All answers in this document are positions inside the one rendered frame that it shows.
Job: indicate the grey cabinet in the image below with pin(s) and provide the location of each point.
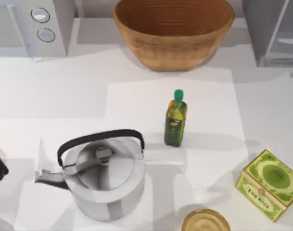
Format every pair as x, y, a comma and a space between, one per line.
276, 31

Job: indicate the green and cream tea box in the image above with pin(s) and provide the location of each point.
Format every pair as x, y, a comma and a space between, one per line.
269, 185

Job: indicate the green bottle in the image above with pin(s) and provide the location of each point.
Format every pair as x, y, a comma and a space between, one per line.
175, 121

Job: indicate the brown wicker basket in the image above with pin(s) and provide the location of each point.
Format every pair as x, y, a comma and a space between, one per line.
174, 36

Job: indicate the round microwave knob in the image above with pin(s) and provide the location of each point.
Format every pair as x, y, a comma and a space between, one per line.
46, 34
40, 15

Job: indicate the pale microwave oven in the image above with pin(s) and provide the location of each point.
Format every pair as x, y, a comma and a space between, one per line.
21, 29

